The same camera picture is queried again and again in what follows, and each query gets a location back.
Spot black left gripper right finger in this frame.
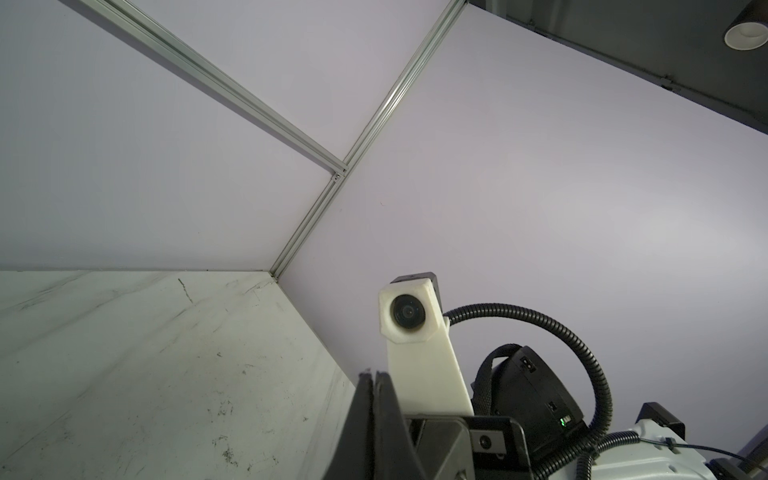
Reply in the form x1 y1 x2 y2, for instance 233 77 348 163
373 372 426 480

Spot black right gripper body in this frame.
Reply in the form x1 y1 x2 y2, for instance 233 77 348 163
406 415 534 480

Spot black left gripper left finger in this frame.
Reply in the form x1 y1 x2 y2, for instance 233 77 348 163
324 372 375 480

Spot ceiling spot lamp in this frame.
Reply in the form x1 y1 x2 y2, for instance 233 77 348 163
723 0 768 51

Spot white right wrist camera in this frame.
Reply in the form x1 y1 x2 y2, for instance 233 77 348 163
378 272 474 417

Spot aluminium frame profiles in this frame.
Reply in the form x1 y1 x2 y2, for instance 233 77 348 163
68 1 467 279

